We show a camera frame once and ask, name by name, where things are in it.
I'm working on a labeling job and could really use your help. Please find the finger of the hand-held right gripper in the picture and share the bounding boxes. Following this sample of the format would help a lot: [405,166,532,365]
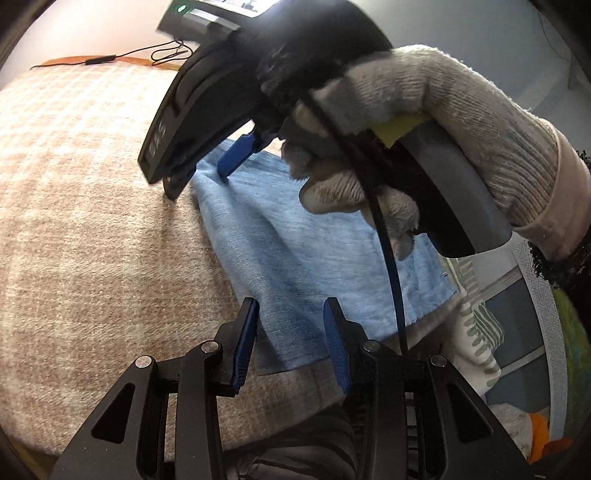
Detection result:
[217,133,257,184]
[163,167,197,202]

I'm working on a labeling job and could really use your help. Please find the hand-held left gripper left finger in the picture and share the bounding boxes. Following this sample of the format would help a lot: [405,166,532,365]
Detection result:
[48,298,259,480]

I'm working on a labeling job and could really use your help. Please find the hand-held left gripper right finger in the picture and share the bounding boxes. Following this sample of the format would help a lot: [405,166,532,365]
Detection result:
[323,298,534,480]

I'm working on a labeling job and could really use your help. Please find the blue denim pants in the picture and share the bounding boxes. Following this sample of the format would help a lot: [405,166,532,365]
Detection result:
[191,138,455,374]

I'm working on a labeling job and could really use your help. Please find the person's right forearm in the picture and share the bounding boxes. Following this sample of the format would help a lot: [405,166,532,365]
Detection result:
[512,134,591,289]

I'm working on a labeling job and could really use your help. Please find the person's right hand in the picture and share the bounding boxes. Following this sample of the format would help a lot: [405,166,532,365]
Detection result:
[279,45,561,261]

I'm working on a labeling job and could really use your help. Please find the beige plaid blanket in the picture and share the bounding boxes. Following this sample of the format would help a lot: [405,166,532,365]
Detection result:
[0,62,462,462]

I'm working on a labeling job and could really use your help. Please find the white patterned cloth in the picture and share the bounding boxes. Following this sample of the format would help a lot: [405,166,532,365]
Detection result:
[443,256,506,402]

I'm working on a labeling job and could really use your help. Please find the orange mattress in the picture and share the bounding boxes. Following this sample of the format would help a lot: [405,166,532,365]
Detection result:
[30,55,183,71]

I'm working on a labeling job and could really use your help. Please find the grey framed panel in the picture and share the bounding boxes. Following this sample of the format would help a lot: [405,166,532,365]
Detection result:
[485,235,570,439]

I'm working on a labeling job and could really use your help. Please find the orange cloth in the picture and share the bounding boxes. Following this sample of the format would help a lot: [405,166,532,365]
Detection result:
[526,413,574,464]

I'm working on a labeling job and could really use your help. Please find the green fuzzy garment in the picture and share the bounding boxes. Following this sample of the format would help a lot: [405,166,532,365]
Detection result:
[551,286,591,444]

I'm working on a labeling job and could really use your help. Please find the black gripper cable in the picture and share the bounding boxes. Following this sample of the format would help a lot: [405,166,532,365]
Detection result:
[302,90,409,356]

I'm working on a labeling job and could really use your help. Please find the black cord with switch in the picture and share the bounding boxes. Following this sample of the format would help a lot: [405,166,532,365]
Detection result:
[32,39,199,70]

